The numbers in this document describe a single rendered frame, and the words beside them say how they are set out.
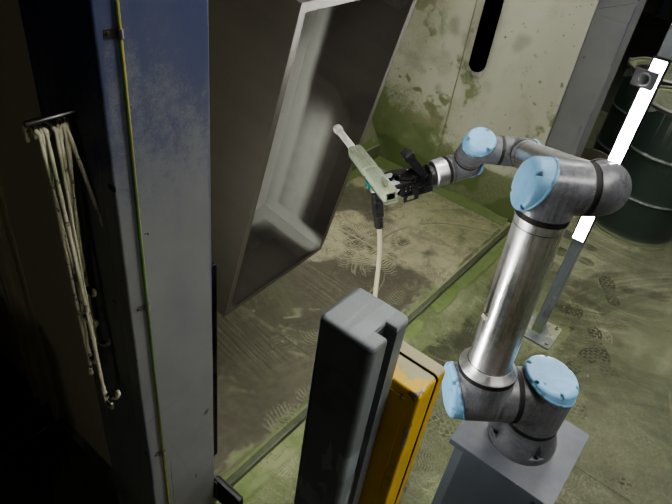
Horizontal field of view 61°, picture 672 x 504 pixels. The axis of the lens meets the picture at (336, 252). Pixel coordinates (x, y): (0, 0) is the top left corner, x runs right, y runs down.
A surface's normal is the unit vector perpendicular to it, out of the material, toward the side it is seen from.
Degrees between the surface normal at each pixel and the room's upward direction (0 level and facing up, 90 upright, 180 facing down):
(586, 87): 90
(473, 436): 0
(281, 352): 0
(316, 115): 90
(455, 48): 90
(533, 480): 0
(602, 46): 90
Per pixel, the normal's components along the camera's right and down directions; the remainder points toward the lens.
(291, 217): -0.59, 0.43
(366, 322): 0.12, -0.79
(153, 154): 0.77, 0.45
